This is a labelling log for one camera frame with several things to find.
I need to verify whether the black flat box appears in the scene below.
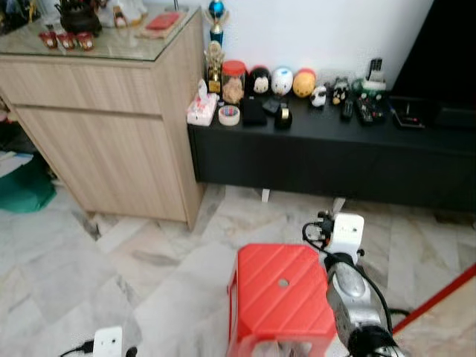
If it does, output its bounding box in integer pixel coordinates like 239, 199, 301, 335
390, 97, 427, 129

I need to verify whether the wide black remote control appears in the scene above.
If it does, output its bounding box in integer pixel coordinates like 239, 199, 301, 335
356, 97, 385, 125

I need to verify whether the black television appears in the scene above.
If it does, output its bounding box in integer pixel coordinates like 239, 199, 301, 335
390, 0, 476, 112

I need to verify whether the red-edged brown mat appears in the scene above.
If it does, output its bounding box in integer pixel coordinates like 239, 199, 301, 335
390, 264, 476, 357

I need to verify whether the slim black remote control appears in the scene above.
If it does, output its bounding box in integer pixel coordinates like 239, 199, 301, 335
341, 97, 355, 123

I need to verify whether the black low tv console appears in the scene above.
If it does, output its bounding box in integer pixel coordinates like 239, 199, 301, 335
187, 95, 476, 213

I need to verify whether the small black white figurine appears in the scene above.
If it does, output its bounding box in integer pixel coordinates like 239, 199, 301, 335
331, 77, 351, 105

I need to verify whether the small white panda figurine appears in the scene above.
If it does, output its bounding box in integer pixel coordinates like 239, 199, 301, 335
310, 86, 328, 109

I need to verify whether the orange round figurine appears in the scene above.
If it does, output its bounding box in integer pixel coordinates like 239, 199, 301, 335
293, 68, 318, 99

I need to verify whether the black tape dispenser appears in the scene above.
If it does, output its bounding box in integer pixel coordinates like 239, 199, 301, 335
273, 103, 293, 132

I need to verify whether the white round figurine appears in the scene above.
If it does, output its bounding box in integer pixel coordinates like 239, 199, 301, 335
271, 67, 295, 97

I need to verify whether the red plastic stool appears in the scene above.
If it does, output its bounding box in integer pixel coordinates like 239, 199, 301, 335
227, 244, 338, 357

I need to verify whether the black wallet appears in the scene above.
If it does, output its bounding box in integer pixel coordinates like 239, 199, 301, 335
241, 97, 268, 126

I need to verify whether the black round figurine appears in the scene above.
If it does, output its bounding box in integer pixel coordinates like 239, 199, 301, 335
248, 65, 271, 97

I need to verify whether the white tape roll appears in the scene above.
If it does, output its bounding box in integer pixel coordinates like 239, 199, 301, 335
218, 105, 242, 126

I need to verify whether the red-lidded clear jar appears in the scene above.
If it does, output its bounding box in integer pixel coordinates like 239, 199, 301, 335
222, 60, 248, 105

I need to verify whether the pink white tissue pack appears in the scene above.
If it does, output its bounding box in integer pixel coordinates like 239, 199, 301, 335
187, 80, 219, 126

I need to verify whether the gold trophy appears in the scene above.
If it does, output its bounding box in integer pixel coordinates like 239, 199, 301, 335
205, 41, 226, 94

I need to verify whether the blue ball trophy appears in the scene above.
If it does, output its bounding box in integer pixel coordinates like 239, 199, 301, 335
206, 0, 228, 47

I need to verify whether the light wooden cabinet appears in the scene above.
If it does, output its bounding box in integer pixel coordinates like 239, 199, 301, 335
0, 7, 206, 228

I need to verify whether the white statue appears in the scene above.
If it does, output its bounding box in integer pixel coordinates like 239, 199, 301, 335
112, 0, 148, 28

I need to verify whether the small red cup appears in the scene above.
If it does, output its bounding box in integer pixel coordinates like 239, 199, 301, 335
76, 33, 95, 52
58, 32, 76, 51
41, 31, 59, 51

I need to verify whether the black incense pot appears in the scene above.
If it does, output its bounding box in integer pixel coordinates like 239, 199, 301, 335
57, 0, 103, 35

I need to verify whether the green bag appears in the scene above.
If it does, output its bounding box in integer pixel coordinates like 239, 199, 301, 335
0, 152, 57, 215

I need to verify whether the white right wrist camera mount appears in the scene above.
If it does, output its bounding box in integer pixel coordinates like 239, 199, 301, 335
327, 213, 365, 258

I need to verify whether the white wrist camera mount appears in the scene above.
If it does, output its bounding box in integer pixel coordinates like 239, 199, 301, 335
93, 326, 124, 357
327, 213, 365, 258

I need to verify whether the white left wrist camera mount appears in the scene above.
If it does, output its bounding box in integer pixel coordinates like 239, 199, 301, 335
93, 326, 124, 357

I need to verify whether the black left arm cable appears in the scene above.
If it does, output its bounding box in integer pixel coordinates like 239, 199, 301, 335
59, 340, 96, 357

